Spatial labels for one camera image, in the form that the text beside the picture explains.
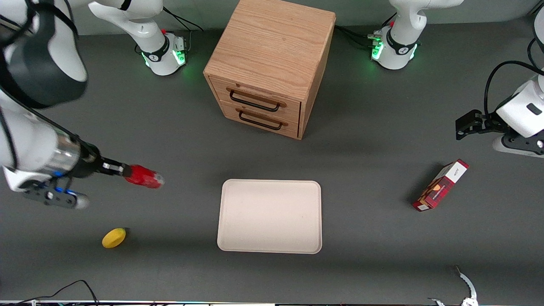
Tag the red coke bottle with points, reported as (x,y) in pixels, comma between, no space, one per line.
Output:
(144,177)

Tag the red and white snack box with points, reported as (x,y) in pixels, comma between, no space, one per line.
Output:
(441,185)

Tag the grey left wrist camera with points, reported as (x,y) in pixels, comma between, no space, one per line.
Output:
(516,145)

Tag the beige rectangular tray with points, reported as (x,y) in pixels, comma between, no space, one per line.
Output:
(270,216)

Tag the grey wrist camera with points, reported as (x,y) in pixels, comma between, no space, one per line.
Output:
(516,145)
(76,199)

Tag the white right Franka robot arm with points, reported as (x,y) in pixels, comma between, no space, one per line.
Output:
(38,144)

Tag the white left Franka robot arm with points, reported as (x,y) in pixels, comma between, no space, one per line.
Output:
(397,51)

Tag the wooden two-drawer cabinet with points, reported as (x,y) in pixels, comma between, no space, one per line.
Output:
(272,46)

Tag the white curved plastic strip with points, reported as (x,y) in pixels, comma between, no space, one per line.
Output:
(468,284)

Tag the yellow lemon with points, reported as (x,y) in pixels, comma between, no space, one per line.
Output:
(113,238)

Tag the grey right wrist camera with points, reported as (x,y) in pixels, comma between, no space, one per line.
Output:
(76,199)

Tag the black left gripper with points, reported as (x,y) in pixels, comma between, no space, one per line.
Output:
(488,122)

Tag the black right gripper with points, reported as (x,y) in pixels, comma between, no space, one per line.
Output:
(88,163)

